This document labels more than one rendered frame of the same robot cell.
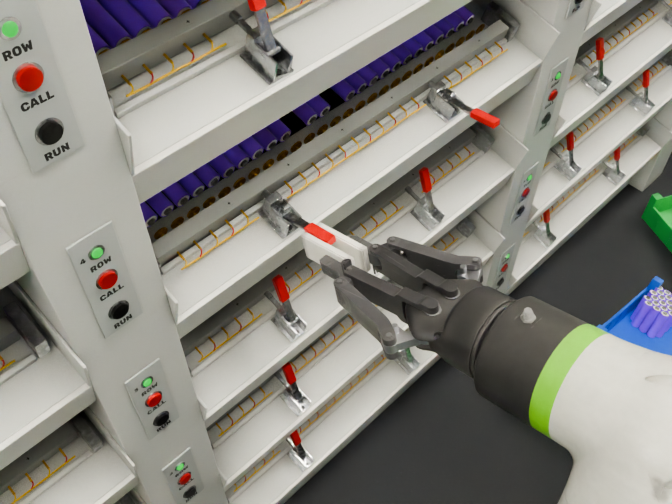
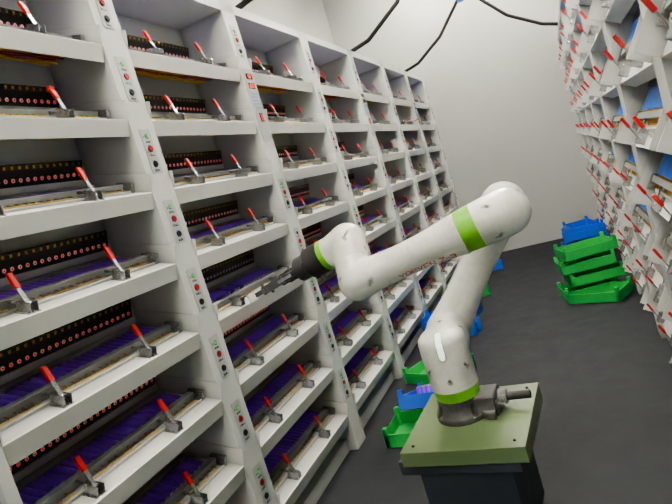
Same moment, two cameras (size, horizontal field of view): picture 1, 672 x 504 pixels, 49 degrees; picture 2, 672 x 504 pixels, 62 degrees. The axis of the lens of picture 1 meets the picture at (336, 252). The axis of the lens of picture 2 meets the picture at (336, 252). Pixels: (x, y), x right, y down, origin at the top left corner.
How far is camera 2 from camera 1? 134 cm
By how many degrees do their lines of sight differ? 48
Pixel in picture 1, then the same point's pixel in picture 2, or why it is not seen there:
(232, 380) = (244, 376)
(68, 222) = (185, 262)
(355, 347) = (292, 402)
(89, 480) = (204, 405)
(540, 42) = not seen: hidden behind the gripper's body
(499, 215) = (324, 347)
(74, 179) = (184, 250)
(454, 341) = (295, 265)
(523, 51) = not seen: hidden behind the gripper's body
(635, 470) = (337, 239)
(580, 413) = (324, 244)
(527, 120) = (310, 297)
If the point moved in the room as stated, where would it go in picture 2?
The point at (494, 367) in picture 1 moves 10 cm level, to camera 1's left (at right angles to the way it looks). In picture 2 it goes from (305, 257) to (273, 268)
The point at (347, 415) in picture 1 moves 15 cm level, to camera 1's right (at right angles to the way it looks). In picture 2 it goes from (308, 458) to (345, 439)
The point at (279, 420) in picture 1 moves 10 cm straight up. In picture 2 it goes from (272, 426) to (263, 397)
